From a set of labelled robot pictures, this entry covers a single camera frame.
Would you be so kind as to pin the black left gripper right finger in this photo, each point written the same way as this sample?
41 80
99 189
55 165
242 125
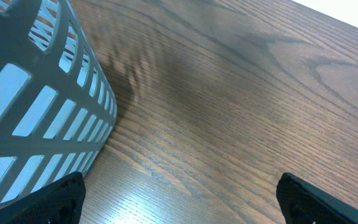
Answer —
302 202

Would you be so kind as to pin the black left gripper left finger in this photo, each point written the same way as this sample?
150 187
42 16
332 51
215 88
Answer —
59 202

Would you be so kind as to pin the grey plastic mesh basket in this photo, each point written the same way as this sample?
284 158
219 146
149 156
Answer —
57 107

